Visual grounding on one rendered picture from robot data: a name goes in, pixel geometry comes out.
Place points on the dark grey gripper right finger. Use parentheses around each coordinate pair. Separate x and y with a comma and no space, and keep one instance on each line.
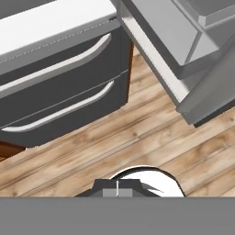
(130,187)

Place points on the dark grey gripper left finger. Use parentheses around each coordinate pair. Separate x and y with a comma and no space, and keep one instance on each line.
(105,187)

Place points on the white round object black rim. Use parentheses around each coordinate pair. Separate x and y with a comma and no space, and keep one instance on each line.
(166,185)

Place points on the dark grey deep drawer front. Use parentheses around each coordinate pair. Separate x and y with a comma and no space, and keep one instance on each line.
(91,117)

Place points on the brown wooden cabinet body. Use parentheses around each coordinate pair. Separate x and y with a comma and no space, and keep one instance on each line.
(131,70)

